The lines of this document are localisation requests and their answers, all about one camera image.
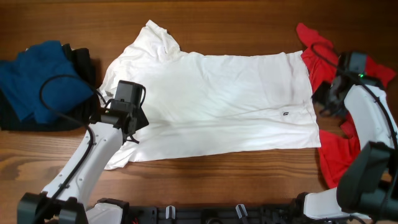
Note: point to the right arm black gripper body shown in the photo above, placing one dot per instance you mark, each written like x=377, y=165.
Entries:
x=329, y=100

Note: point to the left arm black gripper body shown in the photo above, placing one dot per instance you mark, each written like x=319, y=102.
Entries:
x=140, y=116

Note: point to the white t-shirt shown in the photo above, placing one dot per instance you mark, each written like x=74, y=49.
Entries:
x=200, y=105

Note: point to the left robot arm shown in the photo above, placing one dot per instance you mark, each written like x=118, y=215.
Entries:
x=64, y=200

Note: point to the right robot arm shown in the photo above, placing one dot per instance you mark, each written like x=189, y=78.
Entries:
x=368, y=187

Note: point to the red t-shirt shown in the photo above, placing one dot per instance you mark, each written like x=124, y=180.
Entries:
x=337, y=153

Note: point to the black folded garment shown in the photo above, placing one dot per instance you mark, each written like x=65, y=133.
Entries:
x=84, y=67

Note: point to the blue folded shirt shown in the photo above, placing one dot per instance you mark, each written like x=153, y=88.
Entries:
x=42, y=71

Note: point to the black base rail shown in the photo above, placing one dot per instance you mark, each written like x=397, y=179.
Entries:
x=266, y=214

